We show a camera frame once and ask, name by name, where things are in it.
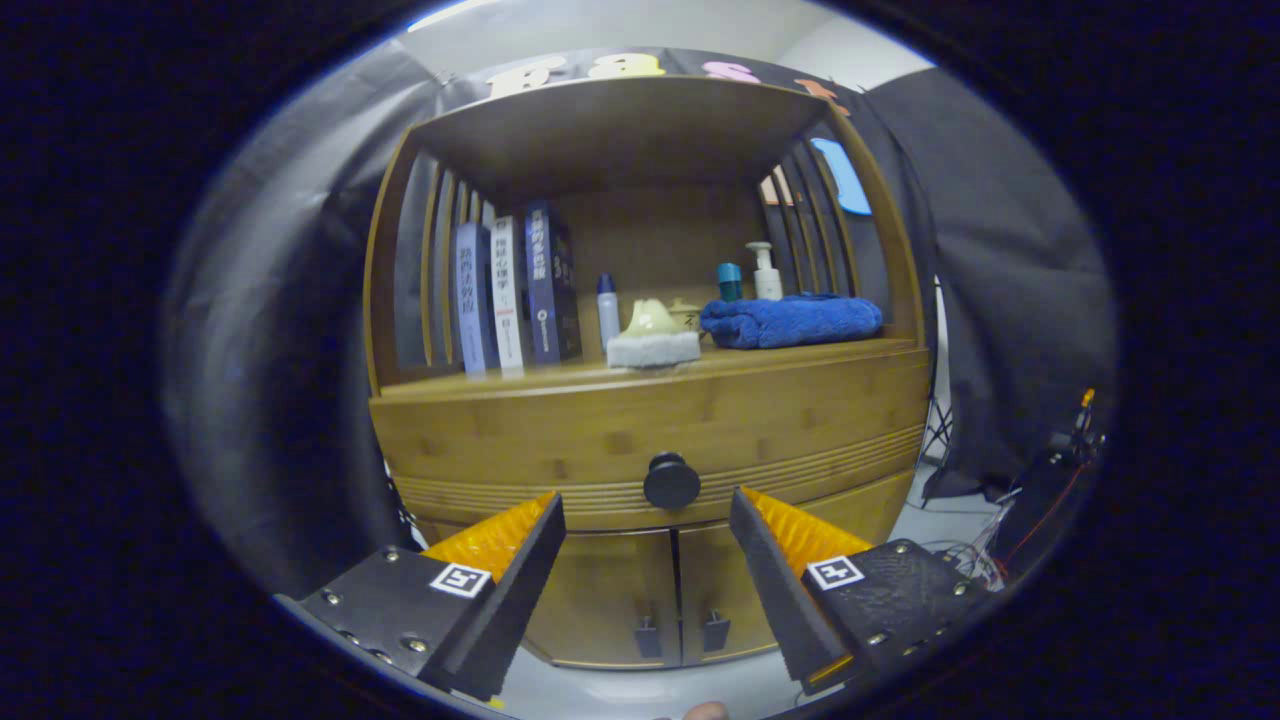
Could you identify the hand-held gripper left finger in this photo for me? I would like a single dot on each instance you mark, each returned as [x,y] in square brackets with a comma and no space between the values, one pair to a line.
[500,610]

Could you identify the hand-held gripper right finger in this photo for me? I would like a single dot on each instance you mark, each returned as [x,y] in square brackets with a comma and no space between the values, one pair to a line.
[775,600]

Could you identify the pale green brush white sponge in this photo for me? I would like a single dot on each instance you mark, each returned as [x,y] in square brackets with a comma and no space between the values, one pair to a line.
[650,340]

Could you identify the wooden cabinet door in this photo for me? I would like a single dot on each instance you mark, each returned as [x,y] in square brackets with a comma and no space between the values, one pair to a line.
[720,570]
[600,590]

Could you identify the wooden countertop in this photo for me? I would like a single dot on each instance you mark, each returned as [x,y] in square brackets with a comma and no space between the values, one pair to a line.
[575,372]

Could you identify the wooden cabinet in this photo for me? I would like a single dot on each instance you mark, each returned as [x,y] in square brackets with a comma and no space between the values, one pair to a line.
[640,130]

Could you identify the black tripod stand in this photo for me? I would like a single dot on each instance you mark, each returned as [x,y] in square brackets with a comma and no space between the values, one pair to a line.
[940,430]

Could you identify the folded blue towel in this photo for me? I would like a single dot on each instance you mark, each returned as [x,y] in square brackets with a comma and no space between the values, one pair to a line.
[790,322]

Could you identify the black equipment with orange tip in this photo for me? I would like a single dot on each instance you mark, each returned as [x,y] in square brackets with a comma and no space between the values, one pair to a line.
[1040,500]

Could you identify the beige lidded tea cup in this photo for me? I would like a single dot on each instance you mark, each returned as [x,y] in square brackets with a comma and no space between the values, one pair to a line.
[688,318]

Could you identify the white book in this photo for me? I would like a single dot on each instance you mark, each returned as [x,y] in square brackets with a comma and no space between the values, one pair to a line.
[507,300]

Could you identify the light blue book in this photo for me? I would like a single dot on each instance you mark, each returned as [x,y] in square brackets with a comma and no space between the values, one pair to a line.
[472,300]

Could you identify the white bottle with blue cap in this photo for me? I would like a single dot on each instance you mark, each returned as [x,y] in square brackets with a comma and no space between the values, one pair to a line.
[608,315]

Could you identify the white pump bottle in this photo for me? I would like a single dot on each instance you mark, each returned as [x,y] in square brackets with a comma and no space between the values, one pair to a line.
[768,282]

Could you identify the teal bottle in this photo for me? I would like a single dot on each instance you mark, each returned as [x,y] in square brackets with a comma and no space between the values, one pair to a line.
[730,285]

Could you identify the dark blue book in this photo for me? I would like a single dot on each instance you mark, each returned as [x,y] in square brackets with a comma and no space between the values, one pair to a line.
[545,290]

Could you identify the black backdrop cloth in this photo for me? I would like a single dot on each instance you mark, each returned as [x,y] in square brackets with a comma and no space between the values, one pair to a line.
[280,350]

